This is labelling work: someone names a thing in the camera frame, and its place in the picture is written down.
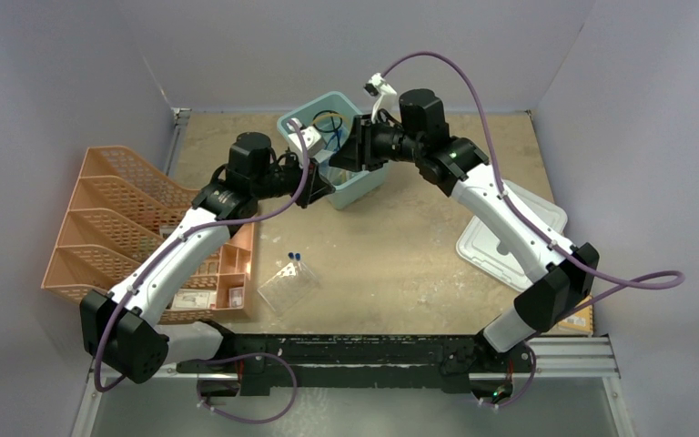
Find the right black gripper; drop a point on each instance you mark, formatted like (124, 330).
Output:
(359, 155)

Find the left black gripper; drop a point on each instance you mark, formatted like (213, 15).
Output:
(315, 185)

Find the teal plastic bin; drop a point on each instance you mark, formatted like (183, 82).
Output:
(349, 186)

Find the white plastic bin lid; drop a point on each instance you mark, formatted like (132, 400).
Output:
(479, 246)

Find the blue safety glasses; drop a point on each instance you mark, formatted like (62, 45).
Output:
(336, 140)

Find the amber rubber tubing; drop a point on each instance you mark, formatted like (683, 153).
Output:
(328, 122)

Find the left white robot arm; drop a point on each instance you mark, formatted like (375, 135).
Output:
(120, 327)

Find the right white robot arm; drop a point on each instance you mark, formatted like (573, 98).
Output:
(556, 267)

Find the clear plastic box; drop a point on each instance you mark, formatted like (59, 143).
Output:
(288, 286)

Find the orange compartment tray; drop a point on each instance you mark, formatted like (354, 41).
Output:
(221, 287)

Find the orange file organizer rack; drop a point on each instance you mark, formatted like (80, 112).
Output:
(112, 224)

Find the yellow spiral notebook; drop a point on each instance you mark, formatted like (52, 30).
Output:
(580, 322)

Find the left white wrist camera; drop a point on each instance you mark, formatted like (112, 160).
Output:
(303, 138)

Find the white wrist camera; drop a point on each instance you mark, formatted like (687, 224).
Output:
(385, 95)
(303, 138)

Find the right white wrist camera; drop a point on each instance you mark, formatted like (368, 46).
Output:
(385, 95)

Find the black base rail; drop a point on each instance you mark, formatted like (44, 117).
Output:
(453, 364)

